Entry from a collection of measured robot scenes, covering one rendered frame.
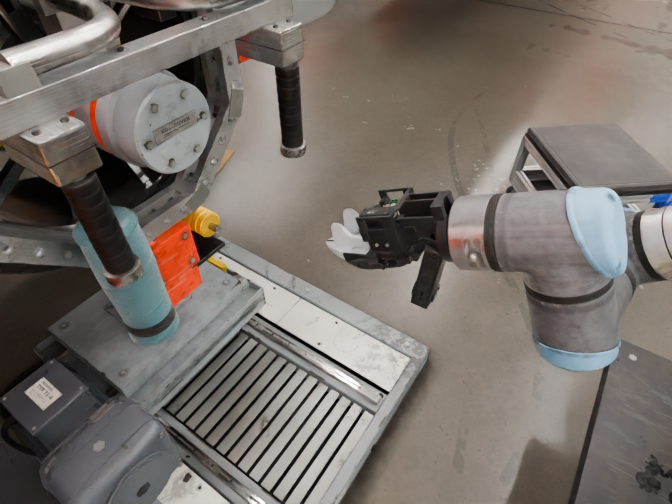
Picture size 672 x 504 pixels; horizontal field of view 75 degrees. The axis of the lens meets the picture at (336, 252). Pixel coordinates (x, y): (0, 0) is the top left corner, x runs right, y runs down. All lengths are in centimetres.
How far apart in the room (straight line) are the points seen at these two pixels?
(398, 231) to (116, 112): 39
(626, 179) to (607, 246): 120
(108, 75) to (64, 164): 11
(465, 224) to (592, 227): 12
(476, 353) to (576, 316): 91
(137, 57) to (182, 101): 13
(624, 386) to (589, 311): 62
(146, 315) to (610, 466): 88
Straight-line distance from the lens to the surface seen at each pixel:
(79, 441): 92
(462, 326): 148
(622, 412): 111
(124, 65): 55
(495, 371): 142
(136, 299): 77
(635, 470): 106
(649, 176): 173
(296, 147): 75
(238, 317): 129
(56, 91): 51
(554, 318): 54
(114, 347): 124
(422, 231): 56
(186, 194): 93
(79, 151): 50
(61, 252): 82
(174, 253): 95
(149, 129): 64
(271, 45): 68
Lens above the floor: 116
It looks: 45 degrees down
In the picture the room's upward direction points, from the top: straight up
